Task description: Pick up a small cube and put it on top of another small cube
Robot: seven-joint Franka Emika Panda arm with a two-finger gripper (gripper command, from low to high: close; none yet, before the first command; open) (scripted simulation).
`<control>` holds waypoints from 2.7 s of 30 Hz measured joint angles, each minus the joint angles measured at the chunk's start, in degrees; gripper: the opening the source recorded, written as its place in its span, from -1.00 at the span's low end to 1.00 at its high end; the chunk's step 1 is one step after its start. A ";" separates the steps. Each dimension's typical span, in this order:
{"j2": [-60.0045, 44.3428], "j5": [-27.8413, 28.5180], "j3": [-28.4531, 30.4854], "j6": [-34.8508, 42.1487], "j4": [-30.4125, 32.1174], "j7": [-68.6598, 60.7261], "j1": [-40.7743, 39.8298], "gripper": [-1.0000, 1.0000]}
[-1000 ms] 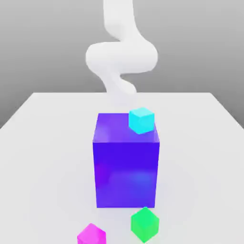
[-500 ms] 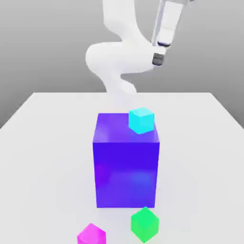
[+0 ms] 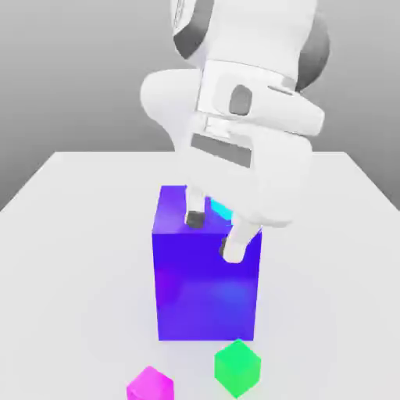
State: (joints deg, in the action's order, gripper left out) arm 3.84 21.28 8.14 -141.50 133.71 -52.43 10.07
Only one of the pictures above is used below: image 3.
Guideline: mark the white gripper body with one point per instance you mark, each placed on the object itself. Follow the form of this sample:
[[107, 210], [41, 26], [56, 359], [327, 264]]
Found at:
[[275, 181]]

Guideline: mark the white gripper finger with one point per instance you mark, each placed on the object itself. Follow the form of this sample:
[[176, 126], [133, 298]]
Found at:
[[196, 203], [237, 243]]

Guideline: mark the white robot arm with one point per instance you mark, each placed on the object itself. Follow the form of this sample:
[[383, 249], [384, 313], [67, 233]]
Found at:
[[250, 37]]

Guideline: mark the small cyan cube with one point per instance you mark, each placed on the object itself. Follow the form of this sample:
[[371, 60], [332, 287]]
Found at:
[[222, 209]]

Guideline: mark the small green cube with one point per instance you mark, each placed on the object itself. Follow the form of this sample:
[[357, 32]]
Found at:
[[237, 368]]

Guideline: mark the small magenta cube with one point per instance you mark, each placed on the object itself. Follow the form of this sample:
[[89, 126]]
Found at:
[[150, 384]]

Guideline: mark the large blue box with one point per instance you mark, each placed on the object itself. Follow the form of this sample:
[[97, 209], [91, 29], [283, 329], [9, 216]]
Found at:
[[203, 287]]

